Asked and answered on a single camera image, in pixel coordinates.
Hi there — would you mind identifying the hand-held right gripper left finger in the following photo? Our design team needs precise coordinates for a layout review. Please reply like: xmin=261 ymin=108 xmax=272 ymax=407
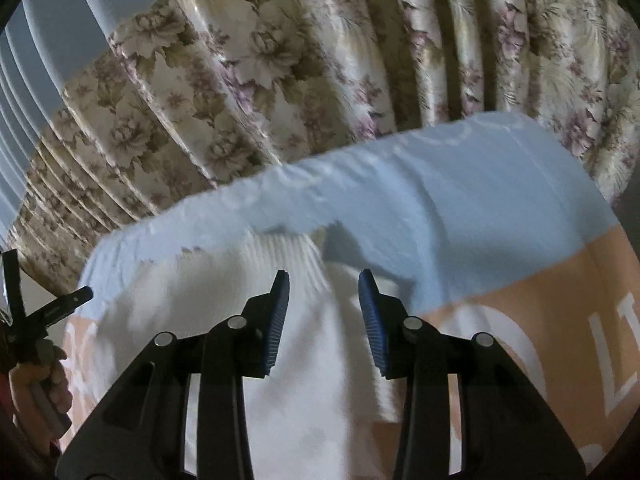
xmin=55 ymin=269 xmax=291 ymax=480

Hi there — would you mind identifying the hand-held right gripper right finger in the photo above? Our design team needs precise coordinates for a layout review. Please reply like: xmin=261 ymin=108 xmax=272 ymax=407
xmin=358 ymin=268 xmax=586 ymax=480

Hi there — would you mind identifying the orange white patterned bed sheet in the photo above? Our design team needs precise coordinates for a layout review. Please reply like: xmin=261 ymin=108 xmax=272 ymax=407
xmin=60 ymin=111 xmax=640 ymax=480

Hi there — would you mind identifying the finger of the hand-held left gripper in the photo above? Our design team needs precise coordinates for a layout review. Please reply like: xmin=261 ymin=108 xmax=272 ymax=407
xmin=1 ymin=249 xmax=30 ymax=361
xmin=22 ymin=286 xmax=95 ymax=335

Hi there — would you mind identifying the person's left hand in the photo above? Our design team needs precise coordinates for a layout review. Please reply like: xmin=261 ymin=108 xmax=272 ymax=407
xmin=10 ymin=347 xmax=74 ymax=431

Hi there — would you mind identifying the blue floral curtain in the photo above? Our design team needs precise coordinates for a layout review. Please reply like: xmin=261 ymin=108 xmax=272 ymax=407
xmin=0 ymin=0 xmax=640 ymax=292

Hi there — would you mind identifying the white knit sweater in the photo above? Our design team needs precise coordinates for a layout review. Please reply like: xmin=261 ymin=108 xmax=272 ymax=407
xmin=62 ymin=232 xmax=417 ymax=480

